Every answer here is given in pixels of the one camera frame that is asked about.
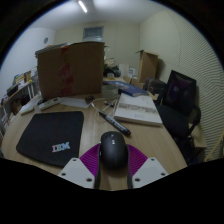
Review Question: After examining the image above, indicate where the thin white cable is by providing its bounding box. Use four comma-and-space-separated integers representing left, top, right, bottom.
90, 97, 118, 116

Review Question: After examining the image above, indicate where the small white flat remote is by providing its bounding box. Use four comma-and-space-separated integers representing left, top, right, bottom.
19, 104, 36, 116

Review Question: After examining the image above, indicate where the open white book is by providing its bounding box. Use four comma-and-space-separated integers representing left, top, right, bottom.
113, 92, 164, 127

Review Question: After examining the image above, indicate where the tall open cardboard box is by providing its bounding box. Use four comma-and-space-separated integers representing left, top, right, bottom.
135, 49, 159, 84

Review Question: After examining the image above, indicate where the blue book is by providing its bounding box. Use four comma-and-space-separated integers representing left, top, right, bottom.
103, 79, 149, 98

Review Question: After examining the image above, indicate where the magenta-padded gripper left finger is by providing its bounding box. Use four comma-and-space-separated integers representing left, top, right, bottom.
57, 143, 102, 190

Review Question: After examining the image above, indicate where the large taped cardboard box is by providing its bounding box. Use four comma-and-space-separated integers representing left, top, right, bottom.
35, 41, 106, 100

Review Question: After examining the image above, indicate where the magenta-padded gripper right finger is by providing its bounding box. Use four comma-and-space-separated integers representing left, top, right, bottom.
125, 143, 169, 190

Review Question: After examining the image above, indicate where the black computer mouse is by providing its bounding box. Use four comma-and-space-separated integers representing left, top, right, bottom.
98, 130, 129, 170

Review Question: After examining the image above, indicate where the black marker pen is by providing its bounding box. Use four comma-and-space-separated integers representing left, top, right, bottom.
98, 111, 132, 137

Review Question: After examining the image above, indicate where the clear plastic container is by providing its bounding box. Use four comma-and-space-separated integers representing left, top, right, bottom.
100, 83, 120, 99

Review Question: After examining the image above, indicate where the ceiling tube light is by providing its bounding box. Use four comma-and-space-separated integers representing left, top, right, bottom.
77, 0, 89, 14

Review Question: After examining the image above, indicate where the black office chair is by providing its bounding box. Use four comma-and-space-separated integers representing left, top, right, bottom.
156, 69, 203, 161

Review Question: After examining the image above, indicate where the cluttered shelf unit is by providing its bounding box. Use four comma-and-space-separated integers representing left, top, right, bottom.
0, 69, 37, 134

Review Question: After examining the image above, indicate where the white paper sheet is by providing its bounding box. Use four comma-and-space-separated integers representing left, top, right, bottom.
59, 96, 89, 109

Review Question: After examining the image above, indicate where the small wall window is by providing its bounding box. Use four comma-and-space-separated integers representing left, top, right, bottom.
82, 25, 105, 43

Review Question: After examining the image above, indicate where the black mouse pad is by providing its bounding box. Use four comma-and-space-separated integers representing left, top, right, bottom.
15, 110, 85, 168

